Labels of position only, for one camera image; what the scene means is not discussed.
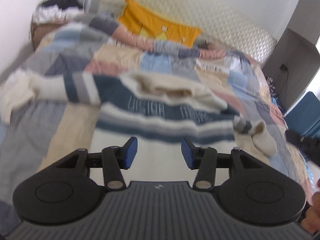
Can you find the yellow crown print pillow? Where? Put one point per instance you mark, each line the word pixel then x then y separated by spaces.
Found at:
pixel 150 22

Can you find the black clothes pile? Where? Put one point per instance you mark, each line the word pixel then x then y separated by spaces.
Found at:
pixel 65 1

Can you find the blue chair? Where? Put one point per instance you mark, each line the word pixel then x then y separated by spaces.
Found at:
pixel 307 115

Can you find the patchwork quilt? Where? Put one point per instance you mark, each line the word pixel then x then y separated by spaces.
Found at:
pixel 75 130

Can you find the brown bedside box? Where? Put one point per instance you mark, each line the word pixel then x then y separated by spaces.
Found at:
pixel 40 31

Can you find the black garment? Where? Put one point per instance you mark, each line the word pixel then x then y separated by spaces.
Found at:
pixel 305 147

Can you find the row of cosmetic bottles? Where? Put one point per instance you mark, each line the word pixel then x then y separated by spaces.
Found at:
pixel 270 85

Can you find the grey wooden cabinet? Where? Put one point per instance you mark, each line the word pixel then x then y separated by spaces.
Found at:
pixel 295 60

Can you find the white crumpled cloth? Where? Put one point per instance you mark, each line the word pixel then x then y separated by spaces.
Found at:
pixel 47 13

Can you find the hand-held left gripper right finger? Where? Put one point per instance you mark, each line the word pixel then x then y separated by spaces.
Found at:
pixel 187 152

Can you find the light blue bedsheet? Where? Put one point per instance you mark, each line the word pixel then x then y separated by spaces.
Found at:
pixel 276 103

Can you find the cream quilted headboard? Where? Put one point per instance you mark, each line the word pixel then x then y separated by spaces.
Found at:
pixel 212 17

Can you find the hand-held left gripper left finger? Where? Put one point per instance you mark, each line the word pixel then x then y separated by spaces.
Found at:
pixel 131 152

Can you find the cream blue striped fleece sweater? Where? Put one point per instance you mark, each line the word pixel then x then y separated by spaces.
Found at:
pixel 162 115

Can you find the person's right hand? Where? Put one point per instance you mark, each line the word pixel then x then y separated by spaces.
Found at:
pixel 313 217

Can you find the black wall charger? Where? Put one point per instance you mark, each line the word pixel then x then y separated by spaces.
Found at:
pixel 283 67

